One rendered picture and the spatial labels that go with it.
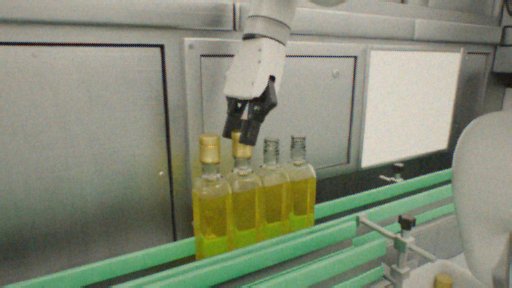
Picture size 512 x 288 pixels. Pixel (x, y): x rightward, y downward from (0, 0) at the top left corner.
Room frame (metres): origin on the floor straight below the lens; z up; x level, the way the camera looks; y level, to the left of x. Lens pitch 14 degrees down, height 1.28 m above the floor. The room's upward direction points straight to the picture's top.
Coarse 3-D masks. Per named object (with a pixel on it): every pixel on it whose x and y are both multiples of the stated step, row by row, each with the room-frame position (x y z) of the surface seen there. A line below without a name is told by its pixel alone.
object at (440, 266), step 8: (432, 264) 0.62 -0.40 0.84; (440, 264) 0.63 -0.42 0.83; (448, 264) 0.62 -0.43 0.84; (416, 272) 0.59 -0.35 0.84; (424, 272) 0.60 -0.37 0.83; (432, 272) 0.61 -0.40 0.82; (440, 272) 0.63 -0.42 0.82; (448, 272) 0.62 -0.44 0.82; (456, 272) 0.61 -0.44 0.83; (464, 272) 0.59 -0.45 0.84; (408, 280) 0.58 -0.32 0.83; (416, 280) 0.59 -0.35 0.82; (424, 280) 0.60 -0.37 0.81; (432, 280) 0.61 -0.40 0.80; (456, 280) 0.60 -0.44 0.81; (464, 280) 0.59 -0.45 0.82; (472, 280) 0.58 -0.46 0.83
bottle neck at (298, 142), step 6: (294, 138) 0.57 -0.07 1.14; (300, 138) 0.57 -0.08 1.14; (294, 144) 0.57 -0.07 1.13; (300, 144) 0.57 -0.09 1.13; (294, 150) 0.57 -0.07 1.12; (300, 150) 0.57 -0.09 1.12; (294, 156) 0.57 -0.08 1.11; (300, 156) 0.57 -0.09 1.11; (294, 162) 0.57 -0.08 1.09; (300, 162) 0.57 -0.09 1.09
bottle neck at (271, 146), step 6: (270, 138) 0.57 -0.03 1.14; (276, 138) 0.56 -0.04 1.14; (264, 144) 0.55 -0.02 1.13; (270, 144) 0.54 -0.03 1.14; (276, 144) 0.55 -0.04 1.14; (264, 150) 0.55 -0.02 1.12; (270, 150) 0.54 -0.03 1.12; (276, 150) 0.55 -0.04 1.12; (264, 156) 0.55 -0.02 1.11; (270, 156) 0.54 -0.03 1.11; (276, 156) 0.55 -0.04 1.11; (264, 162) 0.55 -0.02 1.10; (270, 162) 0.54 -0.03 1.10; (276, 162) 0.55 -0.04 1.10
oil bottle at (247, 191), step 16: (240, 176) 0.51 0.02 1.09; (256, 176) 0.52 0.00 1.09; (240, 192) 0.50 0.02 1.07; (256, 192) 0.51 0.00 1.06; (240, 208) 0.50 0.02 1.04; (256, 208) 0.51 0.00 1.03; (240, 224) 0.50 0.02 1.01; (256, 224) 0.51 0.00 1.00; (240, 240) 0.50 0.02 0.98; (256, 240) 0.51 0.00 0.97
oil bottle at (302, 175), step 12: (288, 168) 0.57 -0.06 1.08; (300, 168) 0.56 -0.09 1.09; (312, 168) 0.57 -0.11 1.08; (300, 180) 0.55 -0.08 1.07; (312, 180) 0.57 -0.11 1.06; (300, 192) 0.55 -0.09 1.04; (312, 192) 0.57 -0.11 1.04; (300, 204) 0.55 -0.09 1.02; (312, 204) 0.57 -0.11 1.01; (300, 216) 0.56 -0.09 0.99; (312, 216) 0.57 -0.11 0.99; (300, 228) 0.56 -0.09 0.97
